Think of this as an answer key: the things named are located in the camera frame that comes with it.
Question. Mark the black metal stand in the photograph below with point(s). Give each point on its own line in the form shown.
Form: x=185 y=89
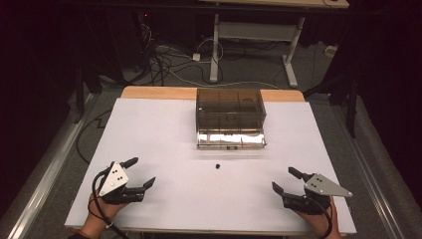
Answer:
x=351 y=99
x=79 y=89

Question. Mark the transparent brown drawer cabinet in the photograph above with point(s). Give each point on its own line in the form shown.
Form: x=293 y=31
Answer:
x=229 y=109

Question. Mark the small black object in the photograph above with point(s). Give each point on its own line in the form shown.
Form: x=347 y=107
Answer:
x=217 y=166

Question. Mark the person's right hand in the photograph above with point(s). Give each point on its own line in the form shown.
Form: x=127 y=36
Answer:
x=318 y=220

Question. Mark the person's left hand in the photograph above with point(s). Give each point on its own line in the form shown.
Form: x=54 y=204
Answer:
x=99 y=212

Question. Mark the transparent brown drawer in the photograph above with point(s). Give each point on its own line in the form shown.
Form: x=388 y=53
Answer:
x=232 y=139

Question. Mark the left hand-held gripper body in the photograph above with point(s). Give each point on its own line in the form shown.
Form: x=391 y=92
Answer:
x=114 y=181

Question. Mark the white desk frame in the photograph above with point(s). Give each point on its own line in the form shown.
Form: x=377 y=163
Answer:
x=258 y=31

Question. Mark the white power adapter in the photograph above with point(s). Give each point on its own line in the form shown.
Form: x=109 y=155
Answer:
x=196 y=57

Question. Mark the aluminium floor rail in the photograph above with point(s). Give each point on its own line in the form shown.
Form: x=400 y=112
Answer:
x=43 y=179
x=371 y=179

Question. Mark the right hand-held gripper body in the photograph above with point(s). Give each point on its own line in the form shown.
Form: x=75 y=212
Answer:
x=323 y=186

